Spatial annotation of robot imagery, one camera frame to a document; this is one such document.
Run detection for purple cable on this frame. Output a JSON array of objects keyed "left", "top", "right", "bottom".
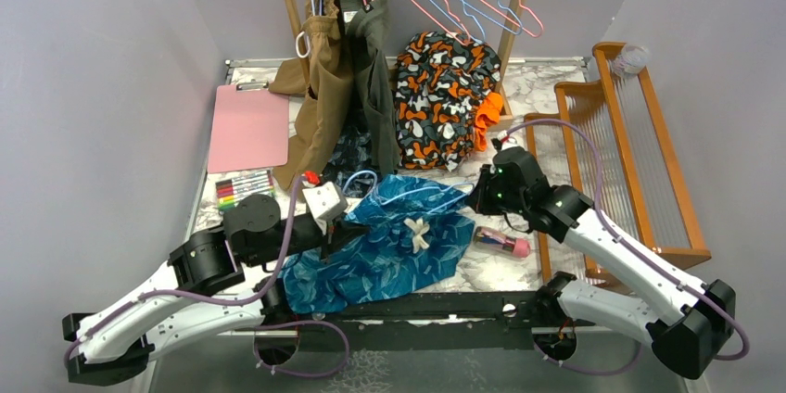
[
  {"left": 506, "top": 118, "right": 751, "bottom": 361},
  {"left": 63, "top": 175, "right": 309, "bottom": 367}
]

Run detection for wooden drying rack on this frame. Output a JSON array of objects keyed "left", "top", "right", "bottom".
[{"left": 525, "top": 42, "right": 712, "bottom": 270}]

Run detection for light blue wire hanger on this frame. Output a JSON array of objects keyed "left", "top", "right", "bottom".
[{"left": 341, "top": 170, "right": 477, "bottom": 214}]

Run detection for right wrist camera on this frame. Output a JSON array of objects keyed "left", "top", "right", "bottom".
[{"left": 491, "top": 132, "right": 518, "bottom": 152}]

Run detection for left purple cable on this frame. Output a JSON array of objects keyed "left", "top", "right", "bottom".
[{"left": 63, "top": 175, "right": 309, "bottom": 367}]

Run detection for dark patterned shorts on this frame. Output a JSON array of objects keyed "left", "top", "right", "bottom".
[{"left": 323, "top": 125, "right": 373, "bottom": 184}]

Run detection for pink clipboard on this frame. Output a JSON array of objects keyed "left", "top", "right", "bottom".
[{"left": 208, "top": 85, "right": 289, "bottom": 173}]

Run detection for wooden hanger stand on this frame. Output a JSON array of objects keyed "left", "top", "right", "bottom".
[{"left": 284, "top": 0, "right": 544, "bottom": 133}]

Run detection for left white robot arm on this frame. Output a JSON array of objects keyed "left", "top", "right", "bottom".
[{"left": 62, "top": 195, "right": 369, "bottom": 387}]

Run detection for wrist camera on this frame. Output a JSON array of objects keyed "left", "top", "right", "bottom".
[
  {"left": 491, "top": 132, "right": 518, "bottom": 152},
  {"left": 301, "top": 171, "right": 349, "bottom": 235}
]

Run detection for blue patterned shorts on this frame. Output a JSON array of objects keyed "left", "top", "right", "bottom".
[{"left": 279, "top": 175, "right": 475, "bottom": 314}]

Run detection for marker set pack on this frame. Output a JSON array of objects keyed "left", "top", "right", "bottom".
[{"left": 215, "top": 170, "right": 274, "bottom": 214}]

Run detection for tan brown shorts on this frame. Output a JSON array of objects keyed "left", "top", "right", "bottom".
[{"left": 270, "top": 0, "right": 354, "bottom": 191}]

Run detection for orange camo shorts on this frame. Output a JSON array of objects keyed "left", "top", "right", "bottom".
[{"left": 393, "top": 32, "right": 503, "bottom": 171}]

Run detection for pink capped pencil tube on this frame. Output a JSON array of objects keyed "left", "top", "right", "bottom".
[{"left": 473, "top": 226, "right": 532, "bottom": 259}]

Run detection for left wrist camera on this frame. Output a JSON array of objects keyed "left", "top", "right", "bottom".
[{"left": 301, "top": 171, "right": 349, "bottom": 235}]

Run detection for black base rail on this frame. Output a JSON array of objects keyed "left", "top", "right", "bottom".
[{"left": 251, "top": 290, "right": 581, "bottom": 355}]

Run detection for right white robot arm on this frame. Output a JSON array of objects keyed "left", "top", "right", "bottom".
[{"left": 467, "top": 146, "right": 736, "bottom": 379}]

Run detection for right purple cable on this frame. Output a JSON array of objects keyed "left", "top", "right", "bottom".
[{"left": 506, "top": 118, "right": 751, "bottom": 361}]

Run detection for dark green shorts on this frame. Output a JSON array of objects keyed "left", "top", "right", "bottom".
[{"left": 340, "top": 0, "right": 400, "bottom": 175}]

